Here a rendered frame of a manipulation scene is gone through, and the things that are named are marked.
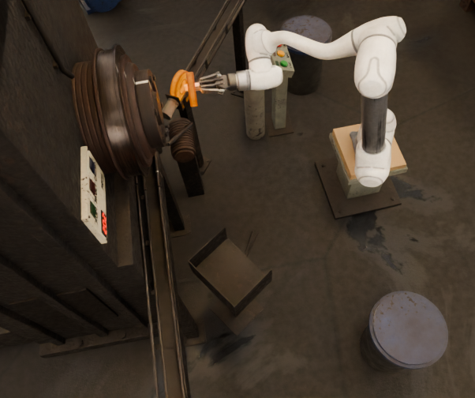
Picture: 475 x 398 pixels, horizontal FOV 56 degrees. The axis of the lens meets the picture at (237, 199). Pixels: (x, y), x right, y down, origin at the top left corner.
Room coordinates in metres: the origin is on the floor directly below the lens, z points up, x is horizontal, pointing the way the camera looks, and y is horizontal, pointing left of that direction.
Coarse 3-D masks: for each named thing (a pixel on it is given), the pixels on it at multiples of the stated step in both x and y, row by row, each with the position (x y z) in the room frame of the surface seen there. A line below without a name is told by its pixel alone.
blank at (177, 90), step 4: (180, 72) 1.60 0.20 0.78; (184, 72) 1.60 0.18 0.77; (176, 76) 1.57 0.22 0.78; (180, 76) 1.57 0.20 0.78; (184, 76) 1.59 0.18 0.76; (172, 80) 1.56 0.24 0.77; (176, 80) 1.55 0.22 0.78; (180, 80) 1.56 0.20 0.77; (184, 80) 1.59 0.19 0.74; (172, 84) 1.54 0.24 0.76; (176, 84) 1.53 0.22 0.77; (180, 84) 1.55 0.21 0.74; (172, 88) 1.53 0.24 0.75; (176, 88) 1.52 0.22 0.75; (180, 88) 1.59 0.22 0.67; (184, 88) 1.59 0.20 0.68; (172, 92) 1.52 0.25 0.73; (176, 92) 1.52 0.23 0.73; (180, 92) 1.54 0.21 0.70; (184, 92) 1.57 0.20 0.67; (176, 96) 1.51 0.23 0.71; (180, 96) 1.54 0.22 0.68
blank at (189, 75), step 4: (188, 72) 1.48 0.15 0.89; (192, 72) 1.48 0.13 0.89; (188, 76) 1.44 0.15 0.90; (192, 76) 1.44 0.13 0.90; (188, 80) 1.42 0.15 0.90; (192, 80) 1.42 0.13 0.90; (188, 84) 1.40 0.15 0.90; (192, 84) 1.40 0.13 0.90; (188, 88) 1.39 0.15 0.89; (192, 88) 1.39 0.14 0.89; (192, 92) 1.37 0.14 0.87; (192, 96) 1.36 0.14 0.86; (192, 100) 1.36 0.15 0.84; (196, 100) 1.36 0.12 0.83; (192, 104) 1.36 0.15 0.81; (196, 104) 1.36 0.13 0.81
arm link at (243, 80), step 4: (236, 72) 1.47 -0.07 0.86; (240, 72) 1.46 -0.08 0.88; (244, 72) 1.45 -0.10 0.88; (248, 72) 1.45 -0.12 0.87; (236, 76) 1.45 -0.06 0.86; (240, 76) 1.43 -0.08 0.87; (244, 76) 1.43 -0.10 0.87; (248, 76) 1.43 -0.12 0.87; (240, 80) 1.42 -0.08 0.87; (244, 80) 1.42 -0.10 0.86; (248, 80) 1.42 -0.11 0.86; (240, 84) 1.41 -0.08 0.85; (244, 84) 1.41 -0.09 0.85; (248, 84) 1.41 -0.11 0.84; (240, 88) 1.40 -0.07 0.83; (244, 88) 1.40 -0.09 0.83; (248, 88) 1.40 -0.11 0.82
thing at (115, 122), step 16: (96, 64) 1.12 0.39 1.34; (112, 64) 1.10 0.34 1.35; (112, 80) 1.05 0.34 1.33; (112, 96) 0.99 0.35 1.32; (112, 112) 0.95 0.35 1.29; (112, 128) 0.92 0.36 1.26; (128, 128) 0.93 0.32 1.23; (112, 144) 0.89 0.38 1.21; (128, 144) 0.88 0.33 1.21; (128, 160) 0.87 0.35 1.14; (128, 176) 0.89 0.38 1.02; (144, 176) 0.89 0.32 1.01
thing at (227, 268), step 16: (224, 240) 0.77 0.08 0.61; (208, 256) 0.71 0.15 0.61; (224, 256) 0.70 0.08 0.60; (240, 256) 0.69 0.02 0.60; (208, 272) 0.64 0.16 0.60; (224, 272) 0.63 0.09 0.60; (240, 272) 0.62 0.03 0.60; (256, 272) 0.62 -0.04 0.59; (224, 288) 0.57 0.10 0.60; (240, 288) 0.56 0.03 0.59; (256, 288) 0.52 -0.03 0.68; (224, 304) 0.67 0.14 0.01; (240, 304) 0.47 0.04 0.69; (256, 304) 0.65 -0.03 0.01; (224, 320) 0.58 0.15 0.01; (240, 320) 0.57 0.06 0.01
